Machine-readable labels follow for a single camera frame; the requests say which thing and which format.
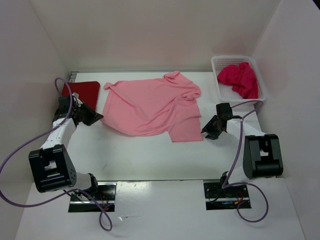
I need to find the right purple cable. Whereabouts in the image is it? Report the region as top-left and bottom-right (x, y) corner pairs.
(222, 99), (270, 223)

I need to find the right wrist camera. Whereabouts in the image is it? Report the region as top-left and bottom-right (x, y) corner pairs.
(216, 102), (233, 119)

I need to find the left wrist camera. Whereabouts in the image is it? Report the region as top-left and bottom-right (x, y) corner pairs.
(57, 92), (80, 116)

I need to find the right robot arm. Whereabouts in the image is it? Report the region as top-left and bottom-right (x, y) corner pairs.
(201, 114), (284, 180)

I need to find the hot pink t-shirt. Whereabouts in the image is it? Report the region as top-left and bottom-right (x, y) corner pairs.
(217, 62), (259, 99)

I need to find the red t-shirt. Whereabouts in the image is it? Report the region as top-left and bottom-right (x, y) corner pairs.
(62, 81), (100, 112)

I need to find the white plastic basket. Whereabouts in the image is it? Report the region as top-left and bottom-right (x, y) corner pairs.
(211, 55), (267, 103)

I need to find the light pink t-shirt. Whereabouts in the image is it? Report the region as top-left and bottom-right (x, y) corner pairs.
(102, 71), (203, 143)

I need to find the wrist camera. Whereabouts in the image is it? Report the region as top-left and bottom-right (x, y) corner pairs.
(216, 102), (233, 119)
(57, 92), (80, 116)

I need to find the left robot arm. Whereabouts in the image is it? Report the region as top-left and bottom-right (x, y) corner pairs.
(28, 103), (103, 200)

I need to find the purple cable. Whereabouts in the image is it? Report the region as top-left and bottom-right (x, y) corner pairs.
(222, 99), (270, 223)
(0, 77), (113, 231)

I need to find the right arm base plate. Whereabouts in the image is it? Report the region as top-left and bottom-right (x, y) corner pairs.
(203, 181), (249, 202)

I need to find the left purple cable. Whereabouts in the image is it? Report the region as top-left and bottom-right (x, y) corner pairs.
(0, 77), (113, 231)

